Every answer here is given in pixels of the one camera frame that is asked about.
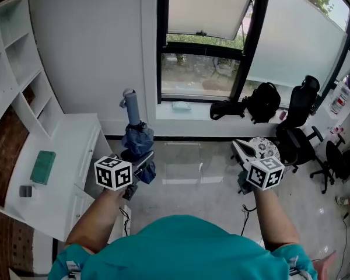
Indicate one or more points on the pale tissue packet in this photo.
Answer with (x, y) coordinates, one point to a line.
(181, 106)

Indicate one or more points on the pink cloth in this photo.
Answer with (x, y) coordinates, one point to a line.
(326, 267)

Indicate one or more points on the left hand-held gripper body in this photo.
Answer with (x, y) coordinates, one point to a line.
(112, 174)

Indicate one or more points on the tall black office chair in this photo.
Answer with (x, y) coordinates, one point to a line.
(303, 106)

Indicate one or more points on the white desk with drawers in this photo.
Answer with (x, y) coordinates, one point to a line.
(61, 156)

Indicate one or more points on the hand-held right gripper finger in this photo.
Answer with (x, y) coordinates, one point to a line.
(252, 149)
(240, 154)

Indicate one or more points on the patterned seat chair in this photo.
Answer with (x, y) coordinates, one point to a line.
(264, 146)

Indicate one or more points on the flat black bag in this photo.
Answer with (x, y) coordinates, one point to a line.
(226, 109)

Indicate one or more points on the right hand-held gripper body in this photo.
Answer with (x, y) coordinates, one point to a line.
(265, 174)

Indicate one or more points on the black backpack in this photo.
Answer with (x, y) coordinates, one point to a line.
(264, 102)

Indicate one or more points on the person's left forearm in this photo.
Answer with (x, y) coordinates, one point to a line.
(93, 226)

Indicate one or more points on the person's right forearm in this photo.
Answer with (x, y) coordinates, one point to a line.
(275, 220)

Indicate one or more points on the person's teal shirt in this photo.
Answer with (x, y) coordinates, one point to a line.
(178, 249)

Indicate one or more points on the small black office chair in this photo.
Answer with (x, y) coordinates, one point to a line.
(334, 156)

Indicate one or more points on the green book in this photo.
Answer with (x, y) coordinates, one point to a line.
(43, 168)

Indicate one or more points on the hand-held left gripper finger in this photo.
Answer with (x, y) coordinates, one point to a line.
(144, 161)

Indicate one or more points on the white shelf hutch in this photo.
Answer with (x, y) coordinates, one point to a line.
(51, 118)

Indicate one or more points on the small grey box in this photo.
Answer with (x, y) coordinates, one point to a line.
(25, 191)

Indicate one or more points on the black framed window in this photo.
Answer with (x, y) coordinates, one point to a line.
(294, 39)

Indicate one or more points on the blue folding umbrella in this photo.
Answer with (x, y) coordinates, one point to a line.
(132, 109)

